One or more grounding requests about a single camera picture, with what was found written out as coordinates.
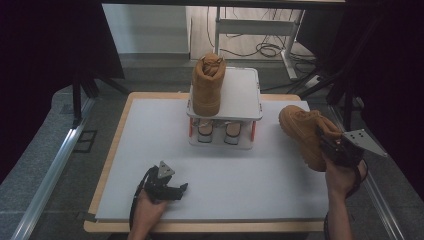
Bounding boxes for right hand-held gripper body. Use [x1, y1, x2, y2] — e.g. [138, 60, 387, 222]
[321, 128, 389, 168]

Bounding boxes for person's left hand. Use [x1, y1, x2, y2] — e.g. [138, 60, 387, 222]
[130, 191, 170, 234]

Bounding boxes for black curtain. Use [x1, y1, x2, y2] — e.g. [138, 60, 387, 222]
[296, 0, 424, 201]
[0, 0, 126, 184]

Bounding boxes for white table mat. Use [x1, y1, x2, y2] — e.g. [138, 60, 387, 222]
[94, 98, 331, 224]

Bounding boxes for white power strip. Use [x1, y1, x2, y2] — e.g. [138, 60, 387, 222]
[304, 74, 325, 90]

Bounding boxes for white two-tier shoe rack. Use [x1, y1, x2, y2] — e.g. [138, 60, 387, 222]
[185, 65, 264, 150]

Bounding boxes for person's right hand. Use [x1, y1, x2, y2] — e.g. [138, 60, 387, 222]
[324, 154, 368, 201]

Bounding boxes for tan suede boot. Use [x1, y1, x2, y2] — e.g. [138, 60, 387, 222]
[191, 52, 227, 118]
[278, 105, 343, 173]

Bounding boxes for black silver strap sandal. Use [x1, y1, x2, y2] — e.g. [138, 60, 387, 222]
[223, 120, 243, 146]
[195, 118, 215, 144]

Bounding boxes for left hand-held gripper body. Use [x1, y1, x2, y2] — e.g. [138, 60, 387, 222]
[143, 160, 179, 205]

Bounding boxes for white metal desk frame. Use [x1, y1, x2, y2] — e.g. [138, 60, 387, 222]
[212, 6, 306, 81]

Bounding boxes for black metal stand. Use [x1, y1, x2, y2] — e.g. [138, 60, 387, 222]
[287, 13, 384, 138]
[70, 66, 130, 129]

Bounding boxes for black coiled floor cables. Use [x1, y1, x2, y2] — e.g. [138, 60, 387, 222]
[206, 6, 318, 66]

